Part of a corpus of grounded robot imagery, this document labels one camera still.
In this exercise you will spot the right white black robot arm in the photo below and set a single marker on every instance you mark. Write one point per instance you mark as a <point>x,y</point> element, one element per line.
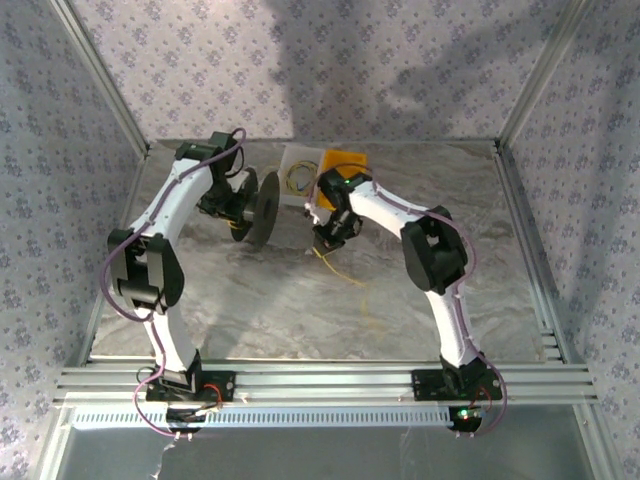
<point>385,205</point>

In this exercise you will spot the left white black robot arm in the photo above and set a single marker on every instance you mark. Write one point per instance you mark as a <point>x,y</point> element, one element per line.
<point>175,200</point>

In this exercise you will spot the white plastic bin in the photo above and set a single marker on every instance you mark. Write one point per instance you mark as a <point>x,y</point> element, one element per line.
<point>300,201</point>

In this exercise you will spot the yellow plastic bin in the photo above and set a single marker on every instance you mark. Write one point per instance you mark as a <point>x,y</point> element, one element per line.
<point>345,159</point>

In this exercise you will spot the aluminium mounting rail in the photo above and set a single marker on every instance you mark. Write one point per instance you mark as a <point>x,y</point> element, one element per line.
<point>325,380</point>

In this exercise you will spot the aluminium frame post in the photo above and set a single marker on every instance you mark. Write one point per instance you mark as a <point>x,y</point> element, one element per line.
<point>105,80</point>
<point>545,65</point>

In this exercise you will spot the aluminium side rail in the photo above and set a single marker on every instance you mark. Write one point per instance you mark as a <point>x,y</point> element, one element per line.
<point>530,235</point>
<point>100,310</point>

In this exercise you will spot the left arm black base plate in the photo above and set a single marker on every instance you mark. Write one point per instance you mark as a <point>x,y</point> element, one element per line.
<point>222,382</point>

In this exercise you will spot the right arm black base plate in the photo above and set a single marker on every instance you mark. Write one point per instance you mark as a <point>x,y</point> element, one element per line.
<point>425,382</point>

